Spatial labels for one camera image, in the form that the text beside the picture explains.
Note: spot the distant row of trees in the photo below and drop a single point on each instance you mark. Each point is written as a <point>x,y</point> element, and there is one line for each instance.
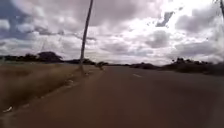
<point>186,65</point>

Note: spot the tall leaning pole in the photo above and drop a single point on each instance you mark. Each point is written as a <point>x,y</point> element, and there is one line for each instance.
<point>84,36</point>

